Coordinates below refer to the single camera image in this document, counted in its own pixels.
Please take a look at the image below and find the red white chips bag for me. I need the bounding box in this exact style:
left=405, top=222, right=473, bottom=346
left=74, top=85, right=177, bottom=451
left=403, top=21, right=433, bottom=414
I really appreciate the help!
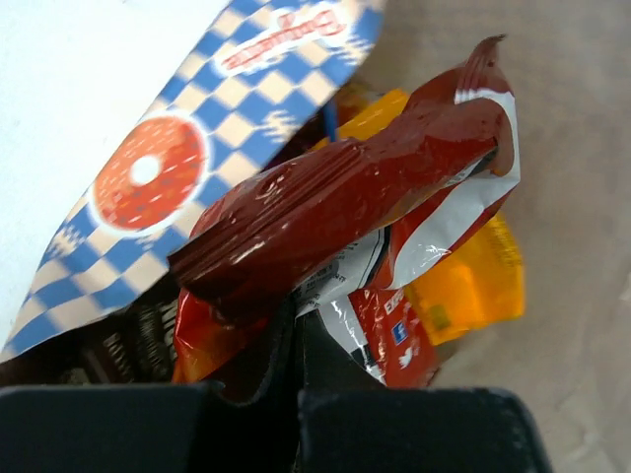
left=169, top=36, right=521, bottom=382

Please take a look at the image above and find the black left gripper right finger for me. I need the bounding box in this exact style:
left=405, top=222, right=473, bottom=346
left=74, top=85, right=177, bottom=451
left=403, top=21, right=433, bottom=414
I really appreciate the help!
left=296, top=312, right=552, bottom=472

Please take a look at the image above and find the checkered paper bag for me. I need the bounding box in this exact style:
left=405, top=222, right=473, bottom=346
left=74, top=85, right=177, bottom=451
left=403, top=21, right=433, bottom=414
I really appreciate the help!
left=0, top=0, right=631, bottom=473

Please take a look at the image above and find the orange yellow snack bag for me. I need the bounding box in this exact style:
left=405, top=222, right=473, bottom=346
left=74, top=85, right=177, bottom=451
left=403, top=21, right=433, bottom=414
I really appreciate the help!
left=299, top=89, right=525, bottom=344

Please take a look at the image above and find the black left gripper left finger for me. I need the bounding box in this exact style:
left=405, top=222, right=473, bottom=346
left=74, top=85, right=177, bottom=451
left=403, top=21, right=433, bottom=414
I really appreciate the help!
left=1, top=300, right=296, bottom=472

